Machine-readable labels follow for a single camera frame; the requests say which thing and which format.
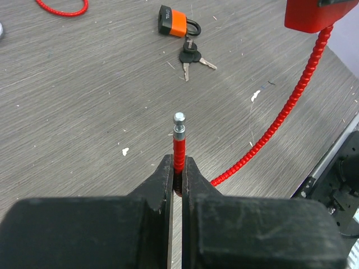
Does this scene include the black keys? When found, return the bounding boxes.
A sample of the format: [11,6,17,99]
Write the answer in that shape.
[179,38,217,82]

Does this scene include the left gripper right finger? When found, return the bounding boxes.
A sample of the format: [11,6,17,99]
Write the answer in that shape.
[182,157,348,268]

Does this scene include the black orange key bunch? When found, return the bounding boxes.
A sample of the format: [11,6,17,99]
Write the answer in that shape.
[158,5,201,38]

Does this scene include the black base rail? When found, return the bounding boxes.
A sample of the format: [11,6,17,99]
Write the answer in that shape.
[292,115,358,239]

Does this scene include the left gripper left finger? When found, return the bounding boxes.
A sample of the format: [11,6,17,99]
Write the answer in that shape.
[1,155,174,268]

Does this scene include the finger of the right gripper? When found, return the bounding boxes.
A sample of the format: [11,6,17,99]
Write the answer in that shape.
[317,0,358,7]

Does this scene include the red cable padlock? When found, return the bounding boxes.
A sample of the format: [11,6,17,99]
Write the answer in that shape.
[35,0,89,17]
[173,1,358,196]

